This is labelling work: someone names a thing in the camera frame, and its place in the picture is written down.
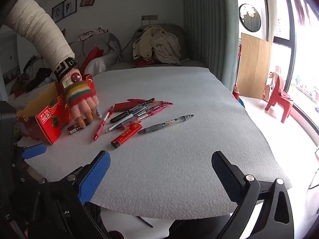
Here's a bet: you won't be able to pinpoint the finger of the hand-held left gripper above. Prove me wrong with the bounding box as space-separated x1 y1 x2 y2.
15 143 47 160
11 161 49 187

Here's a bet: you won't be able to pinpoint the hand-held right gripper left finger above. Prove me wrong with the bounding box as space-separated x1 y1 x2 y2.
50 150 111 205

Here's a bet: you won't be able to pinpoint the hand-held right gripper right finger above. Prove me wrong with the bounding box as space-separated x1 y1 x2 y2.
211 151 295 239

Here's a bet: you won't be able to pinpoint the red cardboard box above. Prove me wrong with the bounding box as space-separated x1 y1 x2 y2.
16 73 97 145

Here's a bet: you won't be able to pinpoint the red retractable gel pen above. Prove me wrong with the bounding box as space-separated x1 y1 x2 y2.
94 106 114 141
125 105 166 128

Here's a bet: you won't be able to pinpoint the red rectangular block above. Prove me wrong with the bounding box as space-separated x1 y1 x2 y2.
114 100 145 113

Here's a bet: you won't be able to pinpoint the clear gel pen grey grip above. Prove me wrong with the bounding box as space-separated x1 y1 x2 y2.
138 114 194 134

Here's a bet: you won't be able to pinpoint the another person's forearm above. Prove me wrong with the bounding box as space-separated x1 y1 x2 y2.
4 0 81 81

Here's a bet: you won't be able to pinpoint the small red black packet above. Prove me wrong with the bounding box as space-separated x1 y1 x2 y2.
67 123 87 133

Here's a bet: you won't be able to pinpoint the red printed flat case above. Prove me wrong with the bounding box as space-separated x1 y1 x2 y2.
111 123 143 148

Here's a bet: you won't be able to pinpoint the thin black pen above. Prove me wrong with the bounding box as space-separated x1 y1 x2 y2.
137 215 154 228

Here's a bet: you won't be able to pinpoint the black clothes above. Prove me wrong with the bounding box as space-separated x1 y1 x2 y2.
23 57 60 93

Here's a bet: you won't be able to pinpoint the striped knit fingerless glove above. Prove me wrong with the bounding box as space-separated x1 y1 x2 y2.
55 72 97 108

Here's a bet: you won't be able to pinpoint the black marker pen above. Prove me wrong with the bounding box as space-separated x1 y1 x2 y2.
110 98 155 123

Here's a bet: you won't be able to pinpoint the red plastic chair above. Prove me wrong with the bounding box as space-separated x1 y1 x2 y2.
265 75 294 124

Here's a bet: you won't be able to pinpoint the beige toy horse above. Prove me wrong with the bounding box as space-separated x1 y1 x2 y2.
262 66 280 100

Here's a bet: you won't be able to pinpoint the plain red cushion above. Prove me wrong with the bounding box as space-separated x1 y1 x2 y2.
79 47 104 75

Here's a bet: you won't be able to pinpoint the wooden board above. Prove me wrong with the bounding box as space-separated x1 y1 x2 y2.
236 32 274 100

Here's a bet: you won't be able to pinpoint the grey striped covered sofa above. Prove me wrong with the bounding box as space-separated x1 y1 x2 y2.
4 31 123 98

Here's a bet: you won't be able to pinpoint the pile of beige clothes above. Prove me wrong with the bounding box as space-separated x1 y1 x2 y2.
133 25 181 66

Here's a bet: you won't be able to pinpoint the green pleated curtain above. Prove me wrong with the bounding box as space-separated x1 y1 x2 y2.
181 0 240 93

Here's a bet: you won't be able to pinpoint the black framed large window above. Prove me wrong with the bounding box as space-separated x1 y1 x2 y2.
272 0 319 145

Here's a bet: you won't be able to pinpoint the green armchair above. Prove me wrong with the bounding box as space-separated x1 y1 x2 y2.
107 24 208 72

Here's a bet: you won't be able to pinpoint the red hanging window decoration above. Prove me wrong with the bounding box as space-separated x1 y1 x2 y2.
287 0 312 26

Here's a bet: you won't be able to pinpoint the white bag black handles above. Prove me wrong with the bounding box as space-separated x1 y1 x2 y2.
76 27 109 42

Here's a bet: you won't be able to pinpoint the grey cable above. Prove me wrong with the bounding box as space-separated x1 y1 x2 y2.
122 29 140 56

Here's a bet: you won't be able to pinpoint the black picture frame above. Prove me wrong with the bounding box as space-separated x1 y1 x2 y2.
63 0 77 18
52 1 64 23

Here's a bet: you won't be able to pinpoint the round black wall decoration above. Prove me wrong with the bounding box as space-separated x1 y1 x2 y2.
239 4 262 32

